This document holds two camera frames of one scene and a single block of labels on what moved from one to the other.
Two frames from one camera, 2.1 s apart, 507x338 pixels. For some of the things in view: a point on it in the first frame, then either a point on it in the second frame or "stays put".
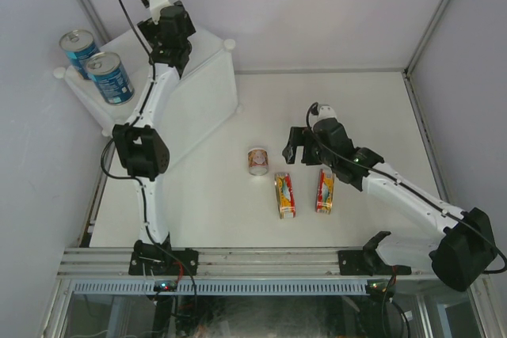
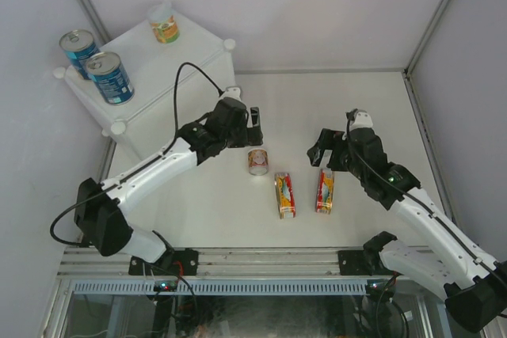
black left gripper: [150, 31] to [255, 135]
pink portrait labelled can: [258, 161] stays put
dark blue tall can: [111, 77] stays put
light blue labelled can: [78, 45] stays put
